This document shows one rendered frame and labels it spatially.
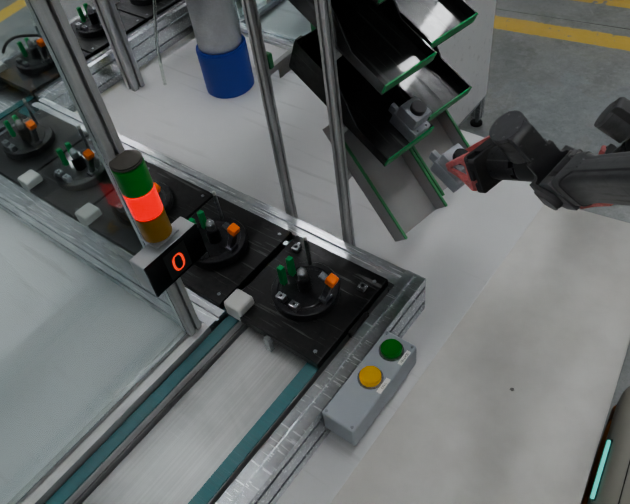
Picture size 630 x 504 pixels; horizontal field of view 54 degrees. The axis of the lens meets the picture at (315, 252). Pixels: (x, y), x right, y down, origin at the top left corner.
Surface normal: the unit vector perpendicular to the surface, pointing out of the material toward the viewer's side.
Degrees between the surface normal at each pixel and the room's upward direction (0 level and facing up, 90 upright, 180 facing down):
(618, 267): 0
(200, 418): 0
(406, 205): 45
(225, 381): 0
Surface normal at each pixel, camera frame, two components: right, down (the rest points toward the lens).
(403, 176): 0.40, -0.11
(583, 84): -0.11, -0.66
